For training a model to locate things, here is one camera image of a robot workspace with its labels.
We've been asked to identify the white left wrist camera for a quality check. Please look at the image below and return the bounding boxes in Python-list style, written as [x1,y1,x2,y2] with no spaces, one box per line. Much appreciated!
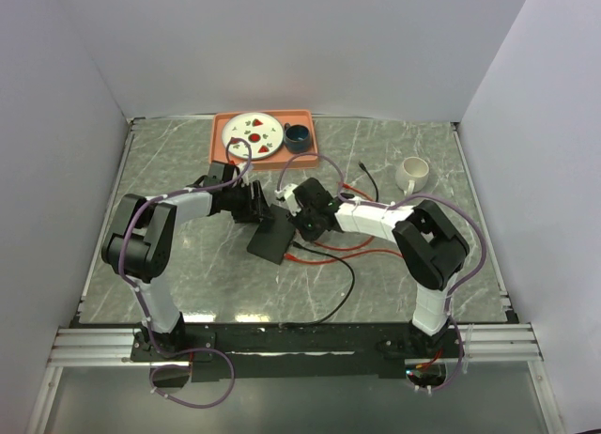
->
[229,160,254,185]

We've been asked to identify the white ceramic mug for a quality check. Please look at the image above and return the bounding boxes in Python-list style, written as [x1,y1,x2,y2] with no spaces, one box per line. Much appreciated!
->
[395,157,430,196]

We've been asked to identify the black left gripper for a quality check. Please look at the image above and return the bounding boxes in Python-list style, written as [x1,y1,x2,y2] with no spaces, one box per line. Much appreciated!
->
[223,181,274,225]

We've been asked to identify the black network switch box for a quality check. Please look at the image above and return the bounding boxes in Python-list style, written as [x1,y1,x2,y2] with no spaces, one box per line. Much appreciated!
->
[247,204,296,265]

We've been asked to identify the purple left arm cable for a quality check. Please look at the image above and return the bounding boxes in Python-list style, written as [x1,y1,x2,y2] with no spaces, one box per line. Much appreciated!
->
[119,137,254,410]

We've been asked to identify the white strawberry pattern plate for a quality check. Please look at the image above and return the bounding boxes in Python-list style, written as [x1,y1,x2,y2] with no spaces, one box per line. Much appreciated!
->
[222,113,284,161]

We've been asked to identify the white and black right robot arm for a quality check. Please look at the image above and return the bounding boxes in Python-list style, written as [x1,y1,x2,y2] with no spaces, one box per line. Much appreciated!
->
[275,178,470,358]

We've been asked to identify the salmon pink tray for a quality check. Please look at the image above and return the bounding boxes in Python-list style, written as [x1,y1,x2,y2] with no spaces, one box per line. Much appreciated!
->
[208,108,321,174]

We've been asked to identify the dark blue mug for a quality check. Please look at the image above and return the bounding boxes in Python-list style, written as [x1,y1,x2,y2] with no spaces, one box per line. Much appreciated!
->
[284,123,312,154]

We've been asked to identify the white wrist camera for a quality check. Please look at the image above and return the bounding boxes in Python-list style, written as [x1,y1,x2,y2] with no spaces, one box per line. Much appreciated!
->
[229,160,254,185]
[274,183,301,217]

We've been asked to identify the short red ethernet cable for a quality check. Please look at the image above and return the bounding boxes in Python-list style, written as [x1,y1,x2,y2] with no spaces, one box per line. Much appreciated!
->
[342,182,377,252]

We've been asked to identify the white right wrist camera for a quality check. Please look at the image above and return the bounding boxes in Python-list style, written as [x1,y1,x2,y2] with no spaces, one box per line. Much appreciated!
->
[274,183,301,217]

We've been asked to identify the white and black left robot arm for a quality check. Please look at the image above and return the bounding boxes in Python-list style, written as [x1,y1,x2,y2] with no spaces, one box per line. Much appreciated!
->
[101,162,273,361]

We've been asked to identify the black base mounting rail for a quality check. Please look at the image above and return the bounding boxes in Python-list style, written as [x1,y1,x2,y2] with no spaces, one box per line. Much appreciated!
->
[131,322,460,382]

